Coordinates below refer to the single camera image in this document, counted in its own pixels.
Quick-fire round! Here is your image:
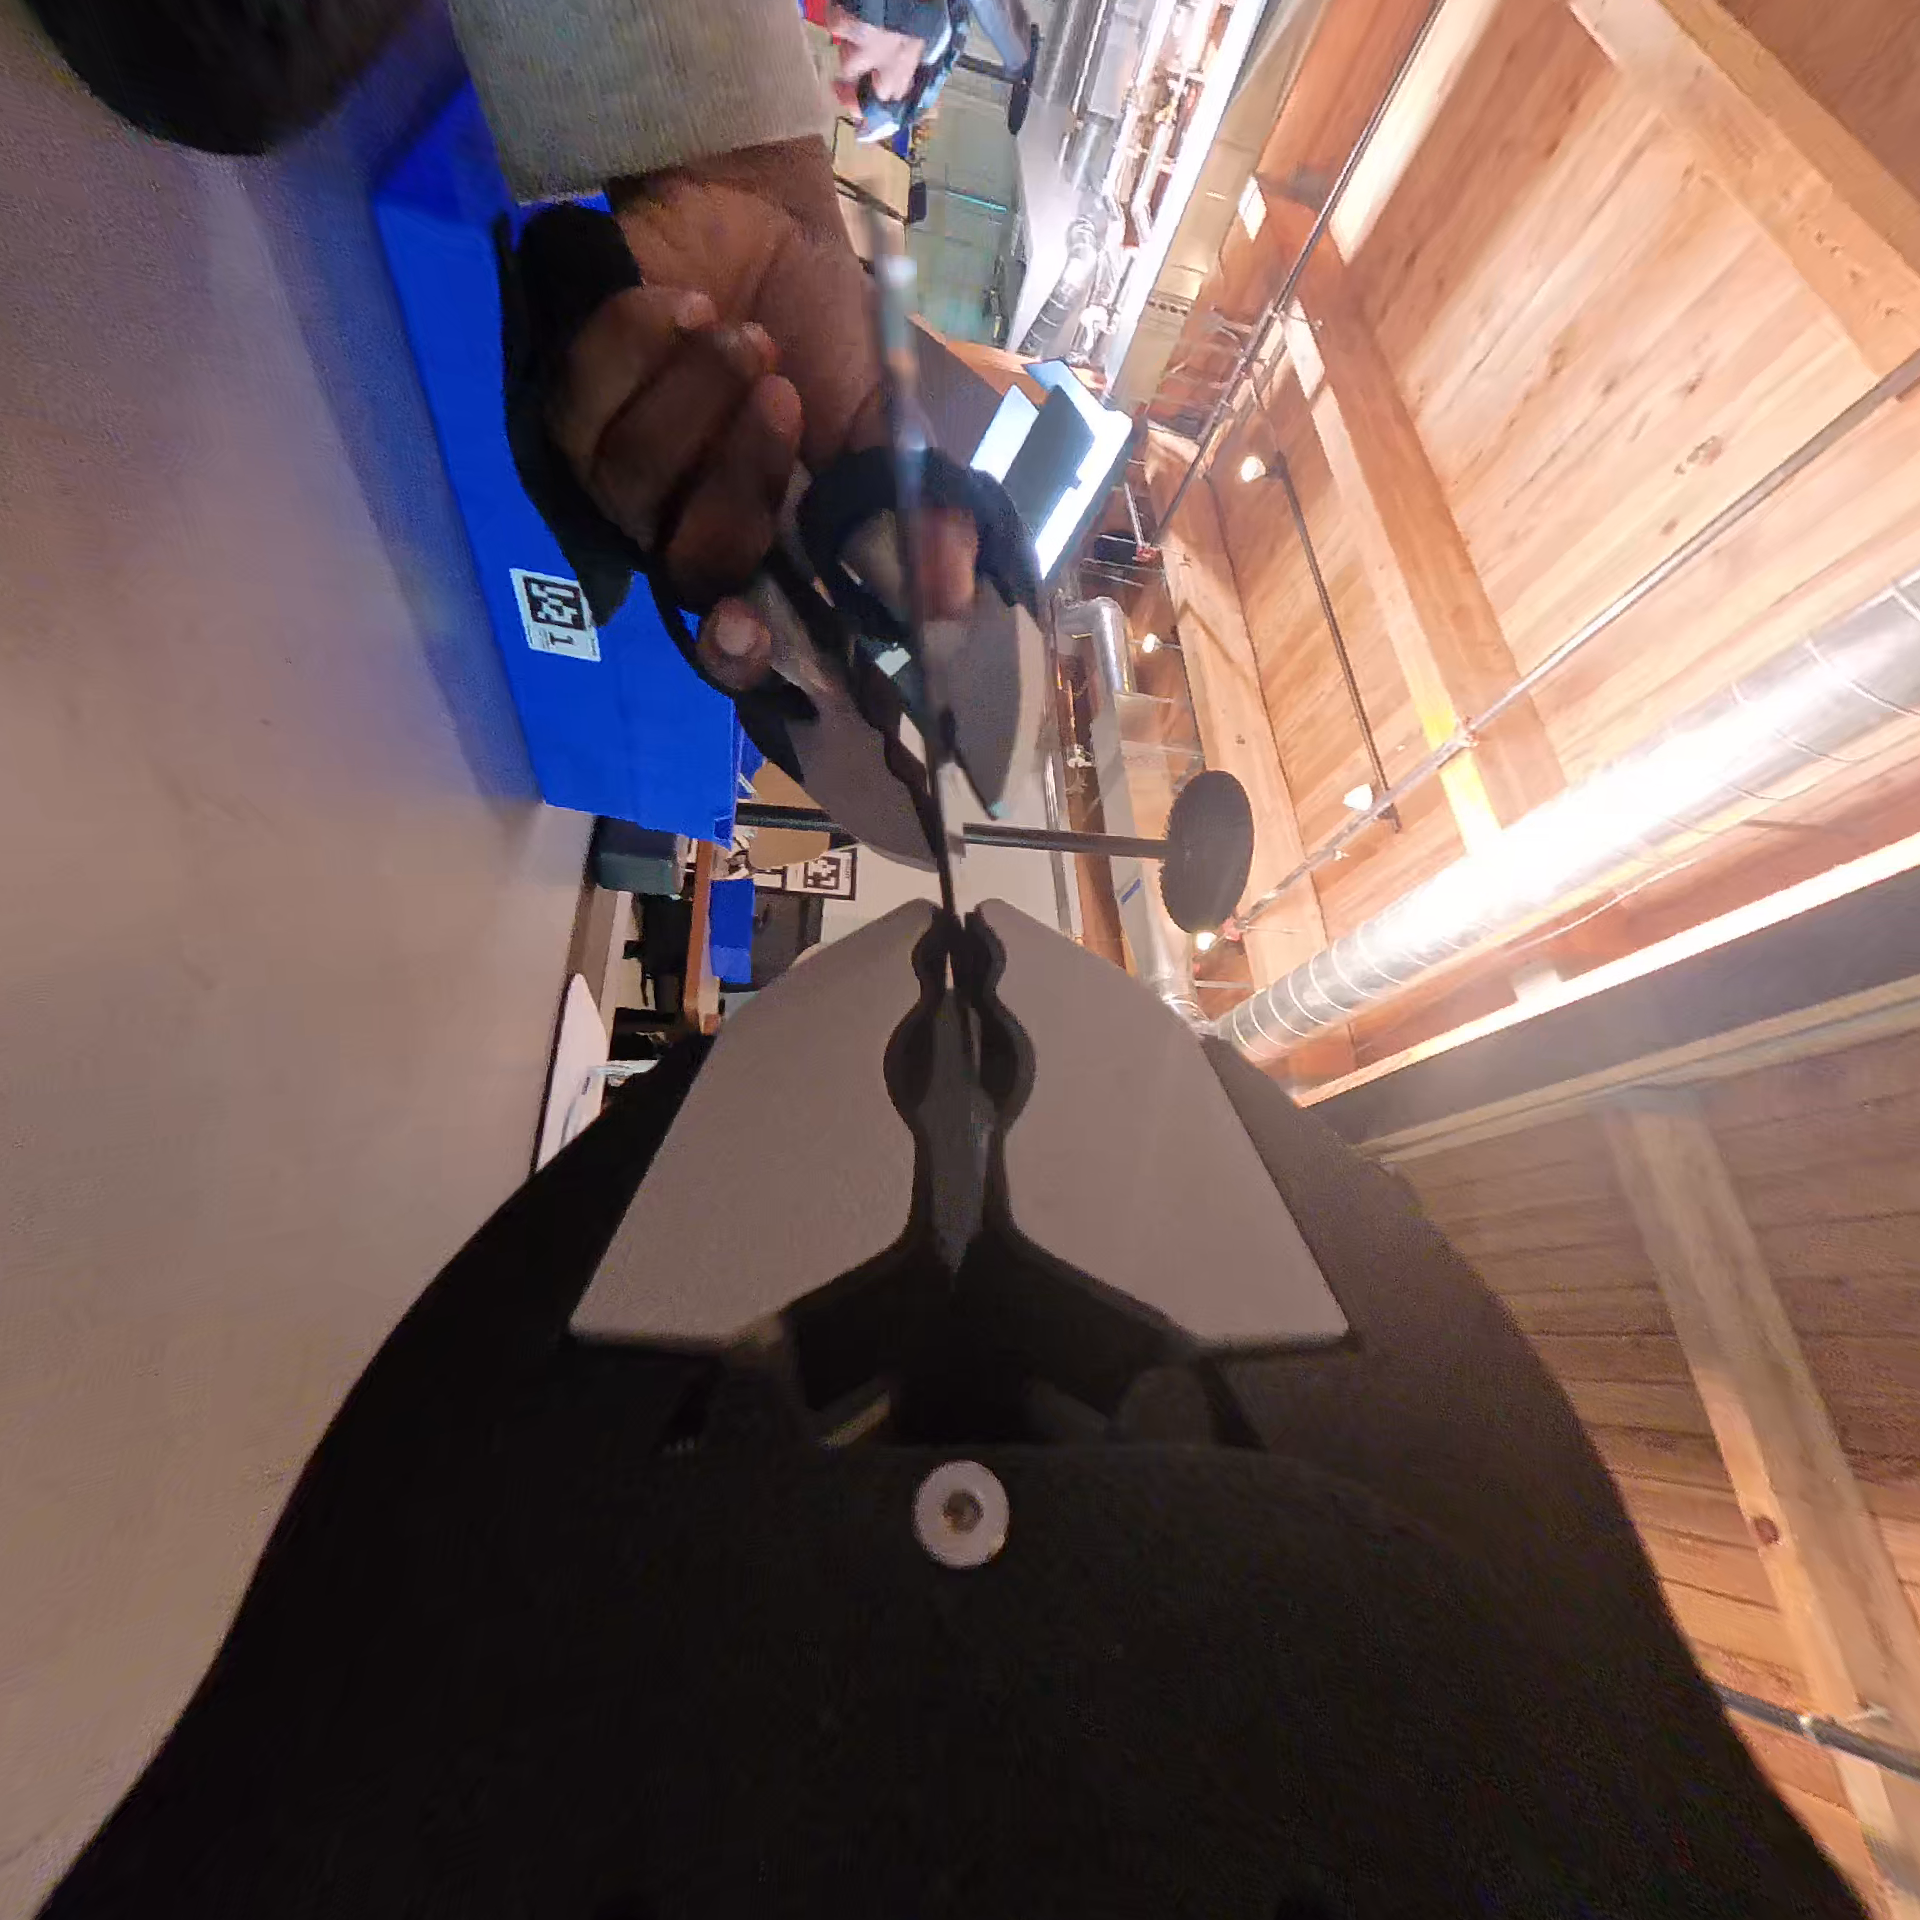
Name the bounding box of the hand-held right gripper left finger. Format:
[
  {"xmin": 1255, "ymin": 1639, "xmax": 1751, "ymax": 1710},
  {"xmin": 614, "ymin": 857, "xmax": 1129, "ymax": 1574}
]
[{"xmin": 566, "ymin": 899, "xmax": 962, "ymax": 1411}]

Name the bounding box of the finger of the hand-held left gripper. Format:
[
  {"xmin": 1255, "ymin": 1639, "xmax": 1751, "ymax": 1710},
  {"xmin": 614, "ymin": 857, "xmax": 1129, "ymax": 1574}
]
[
  {"xmin": 921, "ymin": 576, "xmax": 1051, "ymax": 818},
  {"xmin": 743, "ymin": 576, "xmax": 962, "ymax": 873}
]

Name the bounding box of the person's left forearm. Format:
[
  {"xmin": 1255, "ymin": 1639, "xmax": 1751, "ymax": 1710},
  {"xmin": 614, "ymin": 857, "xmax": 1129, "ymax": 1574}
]
[{"xmin": 451, "ymin": 0, "xmax": 834, "ymax": 203}]

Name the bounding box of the thin dark shiny metal plate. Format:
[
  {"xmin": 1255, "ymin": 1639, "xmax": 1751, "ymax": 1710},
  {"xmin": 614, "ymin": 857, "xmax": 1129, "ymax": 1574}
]
[{"xmin": 870, "ymin": 193, "xmax": 994, "ymax": 1278}]

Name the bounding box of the small grey box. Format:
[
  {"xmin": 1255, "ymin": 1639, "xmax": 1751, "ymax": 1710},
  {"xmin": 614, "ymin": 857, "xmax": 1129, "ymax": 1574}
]
[{"xmin": 589, "ymin": 815, "xmax": 694, "ymax": 898}]

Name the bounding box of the blue plastic bin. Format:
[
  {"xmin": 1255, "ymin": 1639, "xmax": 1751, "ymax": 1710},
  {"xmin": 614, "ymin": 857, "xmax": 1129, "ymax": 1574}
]
[{"xmin": 367, "ymin": 74, "xmax": 751, "ymax": 847}]

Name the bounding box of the LED light panel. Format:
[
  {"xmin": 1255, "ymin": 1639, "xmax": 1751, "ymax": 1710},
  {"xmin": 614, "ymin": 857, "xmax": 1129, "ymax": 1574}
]
[{"xmin": 967, "ymin": 358, "xmax": 1137, "ymax": 578}]

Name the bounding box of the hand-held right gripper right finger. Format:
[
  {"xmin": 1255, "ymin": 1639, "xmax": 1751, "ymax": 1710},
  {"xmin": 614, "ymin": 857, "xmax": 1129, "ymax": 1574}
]
[{"xmin": 967, "ymin": 896, "xmax": 1349, "ymax": 1411}]

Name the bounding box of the silver ceiling duct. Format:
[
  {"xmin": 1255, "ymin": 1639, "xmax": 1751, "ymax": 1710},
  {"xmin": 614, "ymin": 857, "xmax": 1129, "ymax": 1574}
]
[{"xmin": 1206, "ymin": 576, "xmax": 1920, "ymax": 1057}]

